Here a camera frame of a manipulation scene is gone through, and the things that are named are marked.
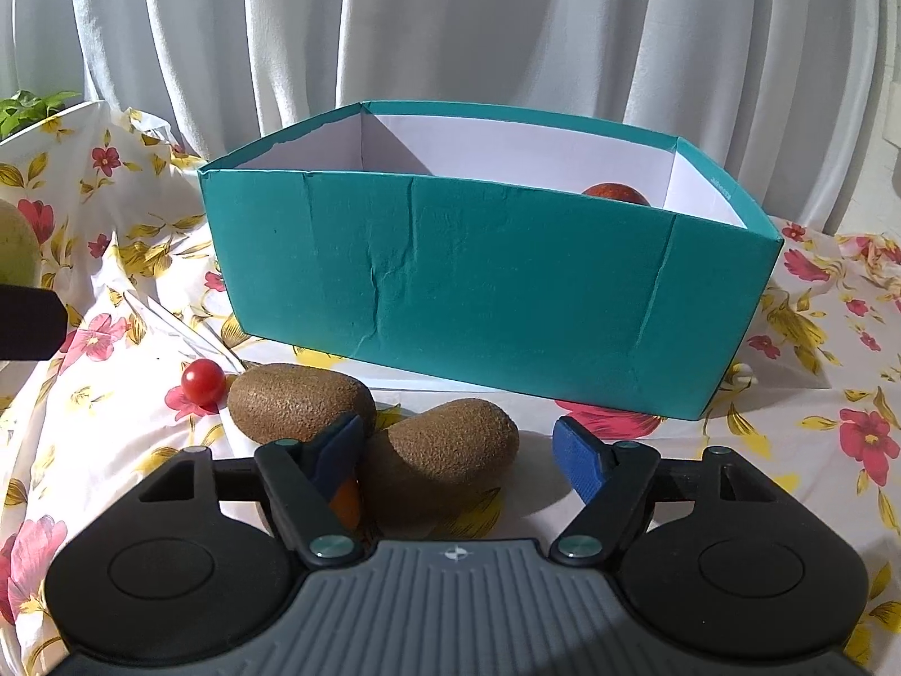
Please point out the teal cardboard box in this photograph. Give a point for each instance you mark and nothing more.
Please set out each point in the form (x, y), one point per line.
(493, 282)

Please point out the white curtain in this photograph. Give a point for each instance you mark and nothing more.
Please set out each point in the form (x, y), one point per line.
(457, 28)

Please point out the green leafy plant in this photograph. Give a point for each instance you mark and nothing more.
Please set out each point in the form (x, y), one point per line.
(28, 109)

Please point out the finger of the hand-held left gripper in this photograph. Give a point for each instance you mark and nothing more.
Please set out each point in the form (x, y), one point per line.
(32, 324)

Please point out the red cherry tomato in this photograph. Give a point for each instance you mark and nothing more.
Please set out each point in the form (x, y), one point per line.
(204, 381)

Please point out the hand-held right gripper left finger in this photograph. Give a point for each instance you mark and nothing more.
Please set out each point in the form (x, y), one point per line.
(336, 454)

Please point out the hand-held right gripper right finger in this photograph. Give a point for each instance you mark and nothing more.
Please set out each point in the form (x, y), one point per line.
(581, 458)

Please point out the floral plastic tablecloth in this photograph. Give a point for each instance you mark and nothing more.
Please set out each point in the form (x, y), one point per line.
(830, 338)

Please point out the brown kiwi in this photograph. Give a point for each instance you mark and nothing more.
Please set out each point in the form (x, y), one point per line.
(450, 458)
(295, 401)

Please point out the red apple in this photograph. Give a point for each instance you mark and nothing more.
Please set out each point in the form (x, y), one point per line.
(616, 195)

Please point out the small orange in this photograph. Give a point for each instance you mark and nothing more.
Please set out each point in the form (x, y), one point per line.
(346, 503)

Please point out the yellow green pear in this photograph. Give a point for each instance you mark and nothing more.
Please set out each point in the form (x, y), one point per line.
(17, 246)

